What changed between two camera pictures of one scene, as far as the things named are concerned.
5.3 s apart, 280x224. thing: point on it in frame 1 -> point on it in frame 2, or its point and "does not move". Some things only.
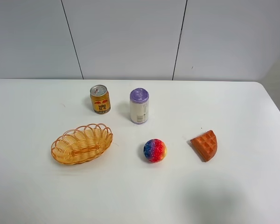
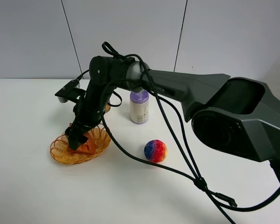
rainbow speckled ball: (155, 150) does not move
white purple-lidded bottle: (139, 99) does not move
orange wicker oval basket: (82, 144) does not move
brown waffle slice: (206, 144) -> (88, 148)
